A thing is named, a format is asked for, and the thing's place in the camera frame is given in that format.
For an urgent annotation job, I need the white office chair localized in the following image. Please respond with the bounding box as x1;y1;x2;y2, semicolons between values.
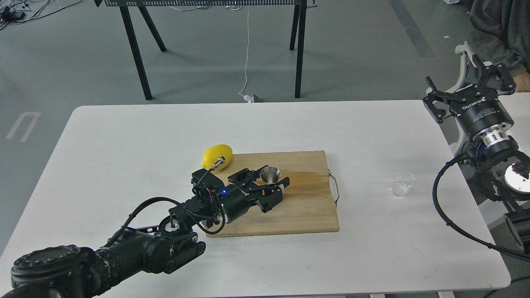
442;41;493;105

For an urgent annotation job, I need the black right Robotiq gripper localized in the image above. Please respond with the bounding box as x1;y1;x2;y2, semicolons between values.
423;62;516;141

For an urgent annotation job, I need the black metal table frame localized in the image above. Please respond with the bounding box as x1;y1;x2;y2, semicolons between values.
94;0;317;101

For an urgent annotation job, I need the bamboo cutting board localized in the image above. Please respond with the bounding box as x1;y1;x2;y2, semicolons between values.
215;151;340;238

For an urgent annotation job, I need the person in grey clothes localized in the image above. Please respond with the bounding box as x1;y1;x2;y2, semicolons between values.
467;0;530;77

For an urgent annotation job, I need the white power cable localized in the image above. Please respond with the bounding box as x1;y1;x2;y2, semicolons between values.
238;5;263;103

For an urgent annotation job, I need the white side table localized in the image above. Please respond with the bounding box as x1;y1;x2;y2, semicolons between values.
499;92;530;156

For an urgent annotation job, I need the small clear glass cup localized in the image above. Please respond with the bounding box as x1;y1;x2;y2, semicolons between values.
389;171;416;197

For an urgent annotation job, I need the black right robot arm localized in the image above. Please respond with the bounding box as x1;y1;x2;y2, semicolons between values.
423;62;529;262

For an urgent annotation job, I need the yellow lemon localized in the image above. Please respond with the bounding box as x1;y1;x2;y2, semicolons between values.
201;144;233;171

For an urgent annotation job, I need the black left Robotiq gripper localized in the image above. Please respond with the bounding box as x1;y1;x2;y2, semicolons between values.
218;168;290;224

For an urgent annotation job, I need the steel cocktail jigger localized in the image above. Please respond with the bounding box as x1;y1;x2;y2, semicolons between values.
259;166;281;185

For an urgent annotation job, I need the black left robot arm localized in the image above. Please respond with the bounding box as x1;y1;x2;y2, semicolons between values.
4;155;290;298

